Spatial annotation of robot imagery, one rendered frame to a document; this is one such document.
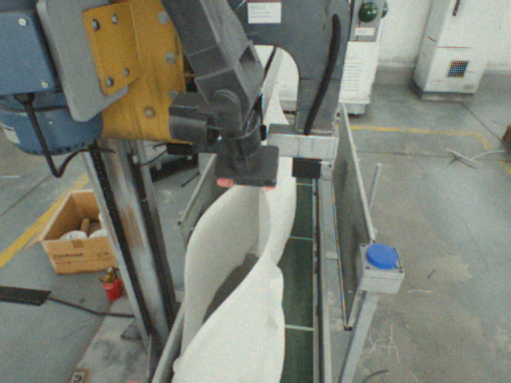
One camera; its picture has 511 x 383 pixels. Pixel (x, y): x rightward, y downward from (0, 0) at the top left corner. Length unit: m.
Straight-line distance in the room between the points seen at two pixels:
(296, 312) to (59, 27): 1.01
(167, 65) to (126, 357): 1.23
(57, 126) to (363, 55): 3.09
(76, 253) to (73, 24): 1.47
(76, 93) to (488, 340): 1.77
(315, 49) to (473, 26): 3.83
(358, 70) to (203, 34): 3.14
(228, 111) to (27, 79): 0.26
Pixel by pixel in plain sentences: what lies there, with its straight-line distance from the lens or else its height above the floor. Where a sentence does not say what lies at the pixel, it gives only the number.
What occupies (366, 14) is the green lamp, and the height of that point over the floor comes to 1.28.
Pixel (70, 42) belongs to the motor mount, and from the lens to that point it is 0.56.
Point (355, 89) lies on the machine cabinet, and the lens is 3.54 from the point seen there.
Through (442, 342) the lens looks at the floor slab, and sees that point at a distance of 1.77.
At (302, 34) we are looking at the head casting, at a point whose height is 1.25.
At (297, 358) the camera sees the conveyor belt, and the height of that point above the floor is 0.38.
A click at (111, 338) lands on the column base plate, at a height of 0.02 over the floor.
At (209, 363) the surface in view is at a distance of 0.46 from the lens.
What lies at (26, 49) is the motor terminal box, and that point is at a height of 1.27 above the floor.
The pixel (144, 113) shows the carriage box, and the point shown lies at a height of 1.09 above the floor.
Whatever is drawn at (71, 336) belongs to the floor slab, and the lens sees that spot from 1.78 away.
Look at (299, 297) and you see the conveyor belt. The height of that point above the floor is 0.38.
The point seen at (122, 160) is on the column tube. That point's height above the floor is 0.94.
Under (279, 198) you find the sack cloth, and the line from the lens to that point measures 1.10.
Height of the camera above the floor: 1.35
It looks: 35 degrees down
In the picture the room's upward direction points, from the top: straight up
